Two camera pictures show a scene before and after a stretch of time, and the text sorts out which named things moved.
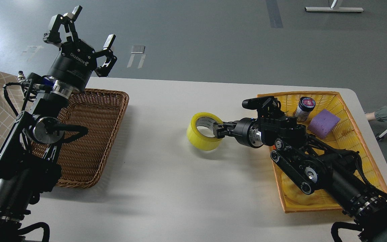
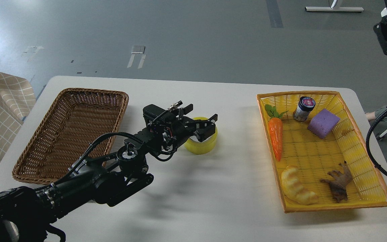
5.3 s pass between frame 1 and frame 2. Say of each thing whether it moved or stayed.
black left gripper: moved
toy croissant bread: stayed
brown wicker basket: stayed
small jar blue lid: stayed
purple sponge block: stayed
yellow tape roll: moved
